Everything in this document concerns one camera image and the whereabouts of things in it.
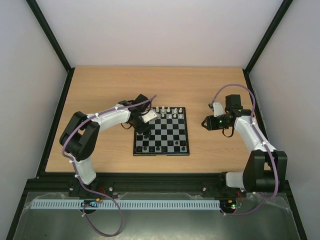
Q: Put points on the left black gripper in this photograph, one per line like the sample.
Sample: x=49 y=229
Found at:
x=141 y=130

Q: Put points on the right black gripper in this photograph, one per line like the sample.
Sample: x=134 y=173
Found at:
x=208 y=122

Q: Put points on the black white chess board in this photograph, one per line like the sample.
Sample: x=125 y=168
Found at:
x=167 y=136

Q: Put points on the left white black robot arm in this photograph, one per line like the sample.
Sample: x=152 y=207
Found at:
x=79 y=138

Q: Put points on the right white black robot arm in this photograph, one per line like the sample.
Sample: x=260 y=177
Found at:
x=265 y=170

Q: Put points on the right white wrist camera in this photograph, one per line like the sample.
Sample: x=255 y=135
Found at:
x=216 y=108

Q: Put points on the light blue slotted cable duct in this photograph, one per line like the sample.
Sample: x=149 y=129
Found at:
x=76 y=204

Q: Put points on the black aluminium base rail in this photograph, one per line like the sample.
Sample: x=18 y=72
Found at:
x=205 y=184

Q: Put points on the right black frame post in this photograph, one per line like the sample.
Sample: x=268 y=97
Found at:
x=276 y=20

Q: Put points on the black frame post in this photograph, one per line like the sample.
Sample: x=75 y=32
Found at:
x=276 y=20
x=41 y=19

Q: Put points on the left black frame post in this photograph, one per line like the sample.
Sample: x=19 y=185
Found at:
x=41 y=19

